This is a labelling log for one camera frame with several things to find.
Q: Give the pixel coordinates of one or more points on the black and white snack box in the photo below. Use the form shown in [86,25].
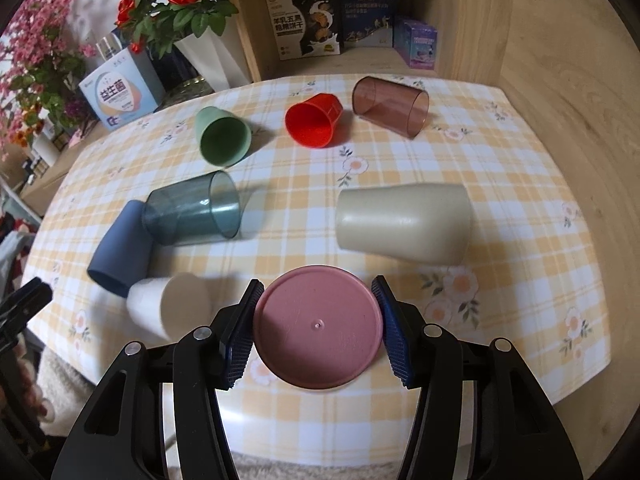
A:
[305,20]

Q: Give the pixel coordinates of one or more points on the white vase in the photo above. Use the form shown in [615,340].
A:
[215,60]

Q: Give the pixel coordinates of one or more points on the wooden shelf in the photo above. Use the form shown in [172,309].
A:
[525,35]

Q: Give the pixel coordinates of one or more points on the dark glass vase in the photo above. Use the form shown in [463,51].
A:
[187,77]

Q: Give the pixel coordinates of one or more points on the dark blue cup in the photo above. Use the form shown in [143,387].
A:
[122,250]

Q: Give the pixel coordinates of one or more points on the transparent brown cup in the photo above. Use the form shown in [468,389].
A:
[390,105]

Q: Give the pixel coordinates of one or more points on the red cup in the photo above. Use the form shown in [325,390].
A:
[315,120]

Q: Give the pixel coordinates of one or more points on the pink flower bouquet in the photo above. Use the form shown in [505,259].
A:
[42,55]

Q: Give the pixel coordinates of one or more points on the purple box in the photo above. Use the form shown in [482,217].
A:
[417,42]

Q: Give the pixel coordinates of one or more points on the pink cup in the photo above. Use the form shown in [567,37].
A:
[316,334]

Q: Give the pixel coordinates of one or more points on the cream white cup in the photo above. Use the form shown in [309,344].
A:
[165,310]

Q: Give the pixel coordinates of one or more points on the dark blue box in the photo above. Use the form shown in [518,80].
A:
[367,17]

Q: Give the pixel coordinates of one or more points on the yellow plaid tablecloth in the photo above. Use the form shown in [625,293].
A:
[300,185]

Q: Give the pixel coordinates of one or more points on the red rose bouquet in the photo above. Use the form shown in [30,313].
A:
[170,5]

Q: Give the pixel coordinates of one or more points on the light blue box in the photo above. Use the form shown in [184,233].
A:
[120,92]

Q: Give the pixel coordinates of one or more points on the green cup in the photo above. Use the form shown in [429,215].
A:
[222,135]

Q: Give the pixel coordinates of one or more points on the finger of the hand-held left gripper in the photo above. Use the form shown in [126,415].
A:
[22,305]

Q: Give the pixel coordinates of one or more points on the transparent teal cup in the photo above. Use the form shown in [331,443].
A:
[192,215]

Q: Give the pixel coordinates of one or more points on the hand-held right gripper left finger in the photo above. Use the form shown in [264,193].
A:
[239,346]

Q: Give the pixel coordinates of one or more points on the beige cup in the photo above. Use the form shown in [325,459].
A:
[400,225]

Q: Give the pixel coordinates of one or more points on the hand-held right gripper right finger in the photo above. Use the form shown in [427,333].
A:
[394,347]

